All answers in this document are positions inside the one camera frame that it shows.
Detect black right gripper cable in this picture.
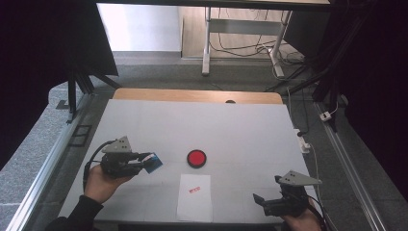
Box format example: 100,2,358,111
306,193,329,231

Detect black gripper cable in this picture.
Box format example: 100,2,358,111
306,193,329,231
82,140,116,193

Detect white power strip cable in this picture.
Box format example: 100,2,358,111
308,143,325,206

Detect white power strip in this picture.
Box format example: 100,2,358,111
293,128,312,154

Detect large white table cover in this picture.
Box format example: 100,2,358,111
58,98,321,224

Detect person's left hand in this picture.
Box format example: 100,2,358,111
84,164,133,205

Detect black floor cables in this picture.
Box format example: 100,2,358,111
210,8,306,65

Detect white paper sheet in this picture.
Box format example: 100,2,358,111
176,173,214,223

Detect black curtain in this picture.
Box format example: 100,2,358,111
330,0,408,196
0,0,119,174

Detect white desk frame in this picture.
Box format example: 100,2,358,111
201,6,294,78

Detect wooden table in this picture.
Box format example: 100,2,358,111
113,88,284,105

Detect blue stamp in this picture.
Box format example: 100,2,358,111
142,152,164,175

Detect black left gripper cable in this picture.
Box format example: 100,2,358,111
82,140,116,193

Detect person's right hand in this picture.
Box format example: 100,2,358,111
282,200,321,231

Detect aluminium rail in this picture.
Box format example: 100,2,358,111
312,102,386,231
6,92,94,231

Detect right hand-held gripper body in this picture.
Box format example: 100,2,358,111
270,169,323,218

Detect black metal stand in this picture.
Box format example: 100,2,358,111
266,9,367,133
65,61,121,124

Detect round red ink pad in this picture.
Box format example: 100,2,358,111
187,149,208,169

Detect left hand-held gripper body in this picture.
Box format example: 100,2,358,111
100,136,140,179

